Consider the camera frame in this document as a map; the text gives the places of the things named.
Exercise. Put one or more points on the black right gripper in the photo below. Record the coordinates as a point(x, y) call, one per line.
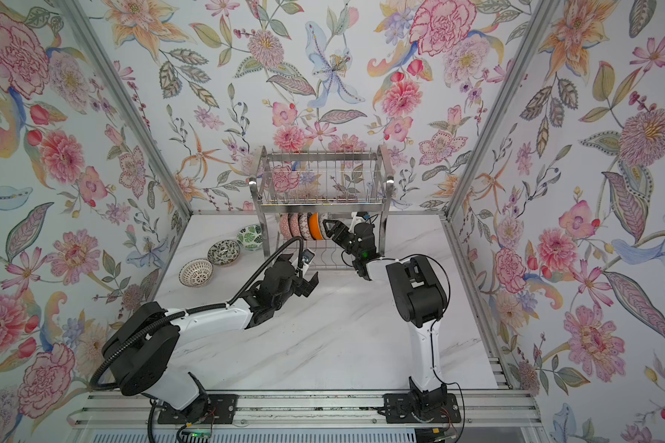
point(338, 230)

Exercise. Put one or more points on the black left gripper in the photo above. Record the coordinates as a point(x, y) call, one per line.
point(305, 283)

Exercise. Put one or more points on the plain white bowl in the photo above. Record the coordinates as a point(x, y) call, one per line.
point(314, 226)

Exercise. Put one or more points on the dark patterned bowl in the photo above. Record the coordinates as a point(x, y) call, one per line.
point(294, 226)

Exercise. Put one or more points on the dark speckled pattern bowl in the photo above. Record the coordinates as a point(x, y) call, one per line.
point(224, 253)

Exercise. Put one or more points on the white lattice pattern bowl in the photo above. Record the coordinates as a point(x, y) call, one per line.
point(196, 273)

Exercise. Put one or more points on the pale green patterned bowl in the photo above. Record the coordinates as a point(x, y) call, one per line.
point(322, 224)

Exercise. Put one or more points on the blue geometric pattern bowl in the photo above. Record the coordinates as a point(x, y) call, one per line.
point(304, 228)

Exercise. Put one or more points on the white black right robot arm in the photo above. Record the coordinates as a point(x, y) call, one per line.
point(420, 301)

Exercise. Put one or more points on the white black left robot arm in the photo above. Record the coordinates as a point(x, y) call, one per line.
point(138, 359)

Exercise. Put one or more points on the steel two-tier dish rack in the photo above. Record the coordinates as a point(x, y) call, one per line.
point(338, 184)

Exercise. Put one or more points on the green leaf pattern bowl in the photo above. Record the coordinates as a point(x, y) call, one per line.
point(250, 237)

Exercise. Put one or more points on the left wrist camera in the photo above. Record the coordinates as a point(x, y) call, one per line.
point(307, 259)

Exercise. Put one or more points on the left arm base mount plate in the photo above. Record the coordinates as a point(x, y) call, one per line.
point(218, 409)

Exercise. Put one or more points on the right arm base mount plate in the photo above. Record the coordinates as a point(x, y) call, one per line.
point(402, 408)

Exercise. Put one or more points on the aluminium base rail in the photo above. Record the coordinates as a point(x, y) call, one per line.
point(466, 408)

